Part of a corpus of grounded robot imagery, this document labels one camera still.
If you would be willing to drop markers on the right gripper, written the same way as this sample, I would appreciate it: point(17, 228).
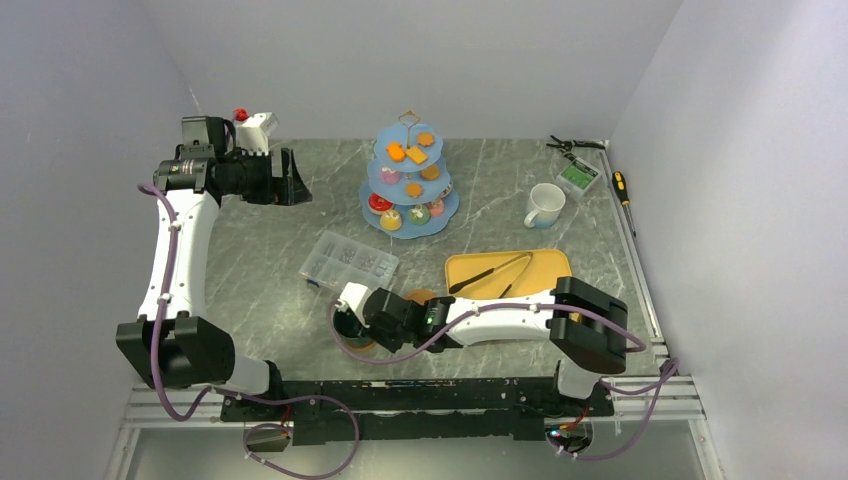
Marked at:
point(390, 346)

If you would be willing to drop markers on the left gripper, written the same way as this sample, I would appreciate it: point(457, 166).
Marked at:
point(286, 190)

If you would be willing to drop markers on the brown round coaster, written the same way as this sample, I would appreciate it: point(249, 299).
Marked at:
point(359, 344)
point(420, 296)

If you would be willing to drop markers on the gold black serving tongs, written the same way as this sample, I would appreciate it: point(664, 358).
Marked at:
point(484, 276)

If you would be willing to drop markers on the yellow cupcake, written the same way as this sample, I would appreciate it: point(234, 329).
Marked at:
point(391, 220)

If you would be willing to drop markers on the red donut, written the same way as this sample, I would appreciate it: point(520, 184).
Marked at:
point(378, 205)

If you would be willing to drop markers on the green cupcake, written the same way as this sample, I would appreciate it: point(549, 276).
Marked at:
point(419, 214)

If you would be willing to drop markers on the purple cupcake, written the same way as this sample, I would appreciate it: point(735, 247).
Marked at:
point(389, 176)

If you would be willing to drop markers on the yellow serving tray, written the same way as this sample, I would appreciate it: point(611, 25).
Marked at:
point(547, 266)

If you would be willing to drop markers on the blue three-tier cake stand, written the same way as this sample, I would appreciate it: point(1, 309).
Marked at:
point(407, 126)

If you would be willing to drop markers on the flower shaped orange cookie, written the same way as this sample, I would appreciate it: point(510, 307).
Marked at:
point(413, 190)

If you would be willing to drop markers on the white chocolate drizzle donut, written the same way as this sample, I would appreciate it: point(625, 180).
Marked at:
point(447, 191)

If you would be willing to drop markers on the square yellow cracker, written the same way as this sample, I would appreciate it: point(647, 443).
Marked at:
point(417, 155)

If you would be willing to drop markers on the round orange biscuit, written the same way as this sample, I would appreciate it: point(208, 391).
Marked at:
point(430, 173)

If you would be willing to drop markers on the white mug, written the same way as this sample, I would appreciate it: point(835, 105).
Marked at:
point(544, 205)

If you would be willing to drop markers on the dark green mug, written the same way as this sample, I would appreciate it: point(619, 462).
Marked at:
point(346, 326)

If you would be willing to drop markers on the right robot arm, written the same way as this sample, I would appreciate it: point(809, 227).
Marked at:
point(586, 324)

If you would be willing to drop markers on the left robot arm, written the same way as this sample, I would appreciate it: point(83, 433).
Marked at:
point(172, 344)

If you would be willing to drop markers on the clear plastic screw box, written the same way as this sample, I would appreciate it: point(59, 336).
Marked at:
point(336, 260)

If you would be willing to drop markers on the green label plastic box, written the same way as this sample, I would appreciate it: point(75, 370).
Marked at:
point(577, 177)

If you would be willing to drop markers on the black pliers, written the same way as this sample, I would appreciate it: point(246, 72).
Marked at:
point(567, 147)

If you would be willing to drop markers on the yellow black screwdriver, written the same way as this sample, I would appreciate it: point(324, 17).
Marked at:
point(619, 186)

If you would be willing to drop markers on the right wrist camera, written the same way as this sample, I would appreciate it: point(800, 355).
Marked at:
point(352, 300)

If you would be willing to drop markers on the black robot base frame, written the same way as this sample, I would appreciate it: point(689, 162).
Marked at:
point(340, 410)

